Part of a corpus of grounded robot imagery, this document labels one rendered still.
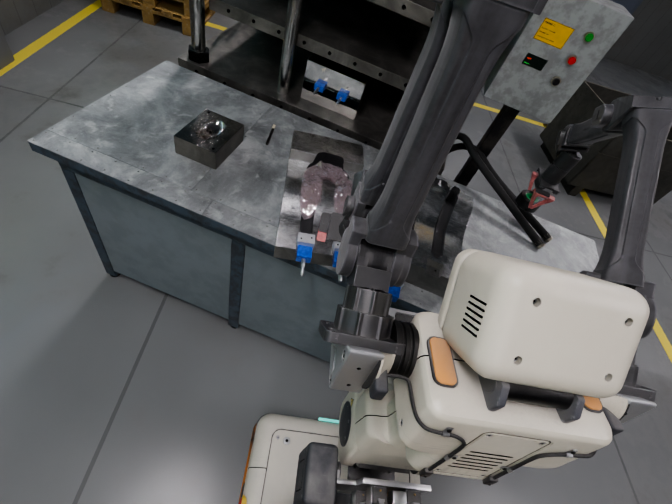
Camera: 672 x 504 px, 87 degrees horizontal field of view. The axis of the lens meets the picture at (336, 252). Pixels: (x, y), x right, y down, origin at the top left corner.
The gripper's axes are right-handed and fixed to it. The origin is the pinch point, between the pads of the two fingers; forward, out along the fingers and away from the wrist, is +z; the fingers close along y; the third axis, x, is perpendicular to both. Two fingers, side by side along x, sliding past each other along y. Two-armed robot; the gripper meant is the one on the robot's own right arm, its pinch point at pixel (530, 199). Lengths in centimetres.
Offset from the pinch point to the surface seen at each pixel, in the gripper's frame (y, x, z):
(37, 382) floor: -92, 143, 100
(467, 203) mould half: -7.4, 19.5, 6.4
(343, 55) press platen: 41, 84, -3
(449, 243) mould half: -24.4, 22.0, 11.4
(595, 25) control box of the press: 47, 3, -42
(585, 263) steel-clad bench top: 5.5, -38.0, 19.8
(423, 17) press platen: 41, 59, -26
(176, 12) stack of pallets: 204, 272, 84
